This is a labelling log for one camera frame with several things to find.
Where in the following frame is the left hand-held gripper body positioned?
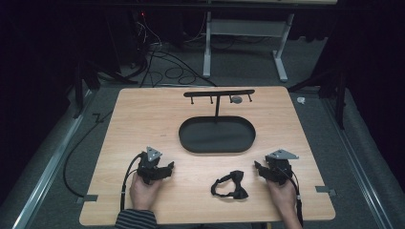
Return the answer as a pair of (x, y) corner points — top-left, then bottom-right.
(137, 146), (170, 186)

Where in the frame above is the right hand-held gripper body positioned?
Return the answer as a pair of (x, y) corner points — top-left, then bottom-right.
(265, 149), (300, 186)

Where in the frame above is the person's left hand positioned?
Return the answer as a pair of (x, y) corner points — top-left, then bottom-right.
(129, 173), (163, 212)

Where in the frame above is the person's right hand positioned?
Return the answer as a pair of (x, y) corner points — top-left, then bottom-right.
(266, 178), (299, 221)

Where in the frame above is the black bow tie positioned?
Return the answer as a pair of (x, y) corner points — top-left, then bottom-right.
(210, 170), (249, 201)

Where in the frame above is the grey tape strip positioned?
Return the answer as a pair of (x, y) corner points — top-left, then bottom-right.
(75, 194), (99, 205)
(314, 185), (337, 198)

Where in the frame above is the black hook rack with tray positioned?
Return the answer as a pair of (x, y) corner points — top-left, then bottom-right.
(178, 89), (257, 154)

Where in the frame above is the black tripod stand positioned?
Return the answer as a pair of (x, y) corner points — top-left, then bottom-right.
(72, 58), (139, 120)
(287, 68), (349, 131)

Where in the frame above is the left hand-held gripper black cable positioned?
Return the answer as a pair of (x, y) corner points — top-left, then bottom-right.
(119, 152), (146, 212)

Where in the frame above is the hand-held gripper black cable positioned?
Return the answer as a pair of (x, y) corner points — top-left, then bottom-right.
(119, 152), (146, 212)
(283, 168), (305, 227)

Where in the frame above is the right hand-held gripper black cable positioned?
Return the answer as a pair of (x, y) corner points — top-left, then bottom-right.
(283, 168), (305, 227)

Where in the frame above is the metal floor rail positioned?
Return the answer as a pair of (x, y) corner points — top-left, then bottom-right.
(11, 89), (99, 229)
(319, 94), (395, 229)

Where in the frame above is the long black floor cable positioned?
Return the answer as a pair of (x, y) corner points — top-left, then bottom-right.
(62, 109), (114, 198)

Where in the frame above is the tangle of black floor cables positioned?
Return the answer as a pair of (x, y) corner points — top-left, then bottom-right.
(128, 12), (219, 89)

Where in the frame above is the white metal desk frame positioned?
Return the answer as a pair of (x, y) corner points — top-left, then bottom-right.
(202, 11), (296, 83)

